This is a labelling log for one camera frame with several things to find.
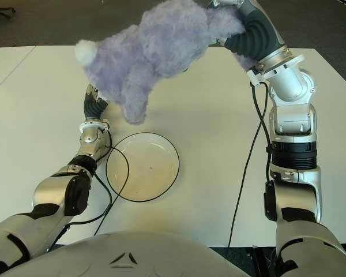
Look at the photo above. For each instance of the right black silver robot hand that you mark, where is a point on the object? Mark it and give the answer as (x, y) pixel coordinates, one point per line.
(256, 37)

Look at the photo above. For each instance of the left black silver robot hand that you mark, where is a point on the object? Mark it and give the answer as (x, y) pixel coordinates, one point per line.
(93, 108)

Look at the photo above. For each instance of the purple plush bunny doll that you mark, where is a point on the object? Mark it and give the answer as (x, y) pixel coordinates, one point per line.
(150, 49)

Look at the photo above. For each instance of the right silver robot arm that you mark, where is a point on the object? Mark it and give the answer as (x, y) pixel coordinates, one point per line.
(294, 150)

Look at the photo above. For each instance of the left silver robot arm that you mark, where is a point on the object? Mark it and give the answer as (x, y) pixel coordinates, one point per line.
(52, 190)

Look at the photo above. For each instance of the white plate black rim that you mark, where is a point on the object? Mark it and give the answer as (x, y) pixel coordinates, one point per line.
(144, 170)

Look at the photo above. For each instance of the silver robot torso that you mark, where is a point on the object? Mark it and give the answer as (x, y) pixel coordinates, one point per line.
(132, 259)

